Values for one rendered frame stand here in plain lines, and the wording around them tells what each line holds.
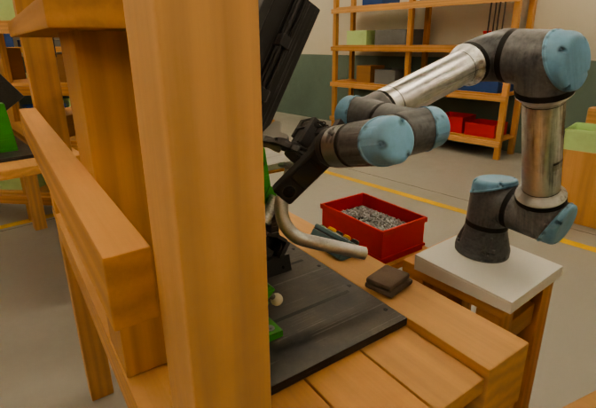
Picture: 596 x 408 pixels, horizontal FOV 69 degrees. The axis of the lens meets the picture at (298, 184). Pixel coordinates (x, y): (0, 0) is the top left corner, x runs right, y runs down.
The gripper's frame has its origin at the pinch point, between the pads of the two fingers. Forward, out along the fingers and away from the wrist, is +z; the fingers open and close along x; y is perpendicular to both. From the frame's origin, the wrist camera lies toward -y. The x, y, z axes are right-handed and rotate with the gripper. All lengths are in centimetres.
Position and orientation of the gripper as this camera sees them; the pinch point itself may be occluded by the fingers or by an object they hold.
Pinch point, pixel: (274, 160)
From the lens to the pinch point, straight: 93.4
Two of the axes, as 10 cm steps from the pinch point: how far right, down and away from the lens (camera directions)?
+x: -7.0, -5.6, -4.5
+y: 4.8, -8.3, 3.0
